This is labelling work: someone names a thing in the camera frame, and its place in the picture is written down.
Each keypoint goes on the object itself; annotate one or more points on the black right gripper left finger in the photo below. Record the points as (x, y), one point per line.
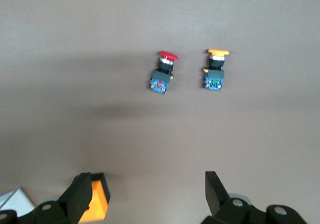
(75, 199)

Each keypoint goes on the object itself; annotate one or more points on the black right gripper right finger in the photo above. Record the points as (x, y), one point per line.
(217, 199)

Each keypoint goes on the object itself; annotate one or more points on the red mushroom push button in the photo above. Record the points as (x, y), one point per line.
(161, 76)

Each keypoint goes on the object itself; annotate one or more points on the yellow mushroom push button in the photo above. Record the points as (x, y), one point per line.
(215, 76)

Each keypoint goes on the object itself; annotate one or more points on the orange box with hole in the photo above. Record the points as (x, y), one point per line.
(98, 201)

